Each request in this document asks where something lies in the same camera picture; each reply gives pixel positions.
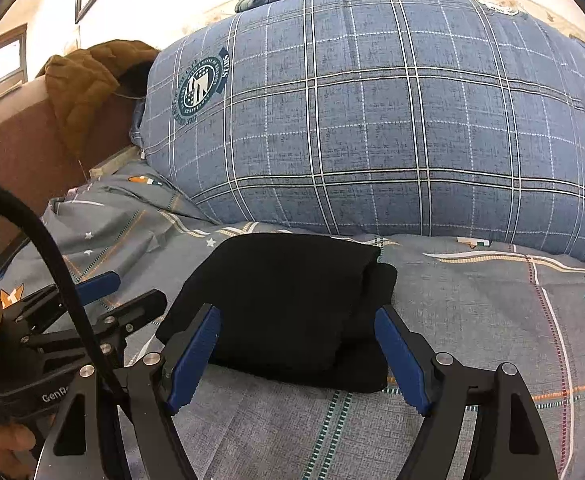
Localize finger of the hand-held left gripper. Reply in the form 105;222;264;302
17;271;122;323
80;289;168;356

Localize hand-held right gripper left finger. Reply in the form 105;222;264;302
35;304;222;480

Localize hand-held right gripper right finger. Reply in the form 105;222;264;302
375;305;559;480

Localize black pants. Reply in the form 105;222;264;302
156;232;399;394

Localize person's left hand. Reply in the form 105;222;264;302
0;422;39;480

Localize grey printed bed sheet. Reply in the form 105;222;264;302
0;160;585;480

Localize brown headboard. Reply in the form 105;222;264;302
0;75;147;223

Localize brown quilted jacket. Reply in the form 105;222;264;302
36;39;161;162

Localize window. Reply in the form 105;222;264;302
0;24;28;105

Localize blue plaid quilt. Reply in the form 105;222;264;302
130;0;585;264

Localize black cable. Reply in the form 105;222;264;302
0;176;127;402

